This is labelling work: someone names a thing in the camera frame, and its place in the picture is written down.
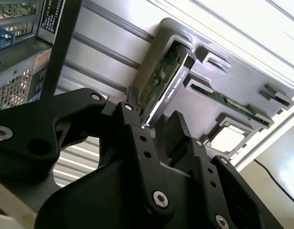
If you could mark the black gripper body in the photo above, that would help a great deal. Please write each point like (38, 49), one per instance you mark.
(101, 202)

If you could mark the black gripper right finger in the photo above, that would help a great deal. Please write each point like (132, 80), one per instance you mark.
(232, 190)

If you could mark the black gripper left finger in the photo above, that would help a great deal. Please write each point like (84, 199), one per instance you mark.
(30, 124)

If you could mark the green graphics card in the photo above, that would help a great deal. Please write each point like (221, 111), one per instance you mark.
(165, 78)

